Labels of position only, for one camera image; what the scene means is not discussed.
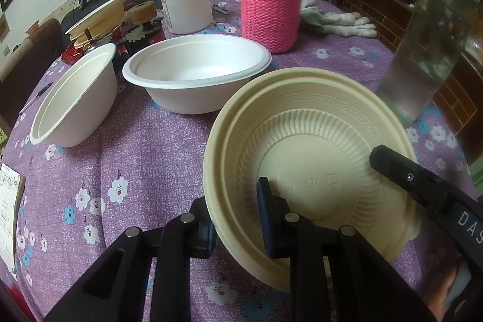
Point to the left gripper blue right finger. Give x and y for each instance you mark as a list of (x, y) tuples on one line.
[(272, 210)]

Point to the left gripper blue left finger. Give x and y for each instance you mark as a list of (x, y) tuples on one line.
[(204, 241)]

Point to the beige plastic bowl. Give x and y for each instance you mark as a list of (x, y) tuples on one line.
[(310, 132)]

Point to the white paper bowl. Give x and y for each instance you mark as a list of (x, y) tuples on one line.
[(196, 74), (78, 102)]

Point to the stack of bowls on red plate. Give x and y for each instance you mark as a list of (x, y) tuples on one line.
[(97, 24)]

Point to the purple floral tablecloth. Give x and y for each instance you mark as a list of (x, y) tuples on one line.
[(143, 166)]

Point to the white work gloves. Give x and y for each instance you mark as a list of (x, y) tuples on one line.
[(343, 24)]

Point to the open notebook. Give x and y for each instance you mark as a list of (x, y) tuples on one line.
[(11, 192)]

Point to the white plastic jar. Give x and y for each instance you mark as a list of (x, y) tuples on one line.
[(187, 16)]

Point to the black pen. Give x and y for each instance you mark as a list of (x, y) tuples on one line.
[(36, 97)]

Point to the brown armchair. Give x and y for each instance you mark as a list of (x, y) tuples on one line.
[(24, 68)]

